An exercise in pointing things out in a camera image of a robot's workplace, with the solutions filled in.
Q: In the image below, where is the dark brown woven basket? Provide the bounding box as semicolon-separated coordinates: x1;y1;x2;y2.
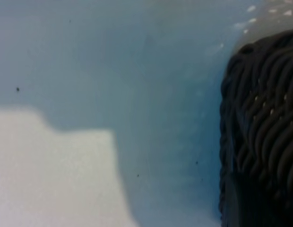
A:
218;28;293;227

